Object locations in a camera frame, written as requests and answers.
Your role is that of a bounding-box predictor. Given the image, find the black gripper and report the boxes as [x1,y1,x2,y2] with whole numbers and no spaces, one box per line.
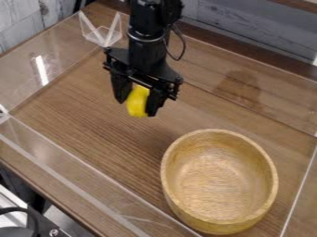
[104,31,183,117]

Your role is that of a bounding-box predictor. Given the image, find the yellow lemon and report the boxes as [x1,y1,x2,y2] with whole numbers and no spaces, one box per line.
[125,85,150,118]

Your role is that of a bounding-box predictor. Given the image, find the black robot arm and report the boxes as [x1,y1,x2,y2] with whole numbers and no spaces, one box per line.
[104,0,186,117]

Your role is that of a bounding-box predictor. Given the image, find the brown wooden bowl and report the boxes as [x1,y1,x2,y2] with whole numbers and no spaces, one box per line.
[159,129,278,235]

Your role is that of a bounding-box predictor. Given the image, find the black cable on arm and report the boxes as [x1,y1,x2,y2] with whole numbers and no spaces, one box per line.
[162,22,187,62]

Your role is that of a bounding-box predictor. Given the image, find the clear acrylic corner bracket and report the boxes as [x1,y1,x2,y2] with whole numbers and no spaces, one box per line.
[77,11,123,48]

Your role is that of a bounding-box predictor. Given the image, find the clear acrylic wall panel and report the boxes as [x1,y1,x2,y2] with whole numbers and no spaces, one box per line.
[0,105,202,237]

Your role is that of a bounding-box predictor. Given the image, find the black cable lower left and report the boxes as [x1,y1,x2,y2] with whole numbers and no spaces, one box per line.
[0,206,41,237]

